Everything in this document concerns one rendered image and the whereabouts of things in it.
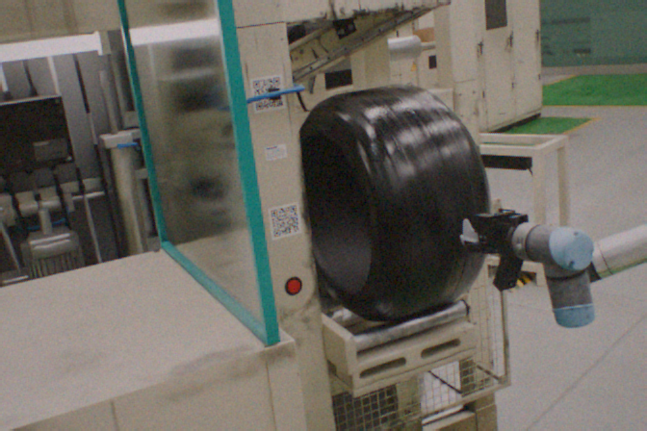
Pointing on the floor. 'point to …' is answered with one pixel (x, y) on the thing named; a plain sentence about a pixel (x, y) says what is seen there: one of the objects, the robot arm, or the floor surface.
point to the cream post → (264, 41)
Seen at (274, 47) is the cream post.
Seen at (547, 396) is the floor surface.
